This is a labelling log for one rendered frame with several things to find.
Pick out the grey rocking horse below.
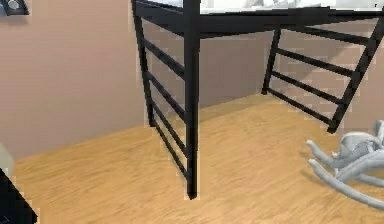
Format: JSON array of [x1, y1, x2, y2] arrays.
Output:
[[305, 119, 384, 212]]

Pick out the pale grey round object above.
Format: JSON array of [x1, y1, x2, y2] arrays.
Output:
[[0, 143, 15, 178]]

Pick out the black cabinet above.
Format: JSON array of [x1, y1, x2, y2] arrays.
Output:
[[0, 167, 39, 224]]

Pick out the black framed wall picture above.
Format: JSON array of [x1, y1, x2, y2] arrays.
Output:
[[0, 0, 31, 17]]

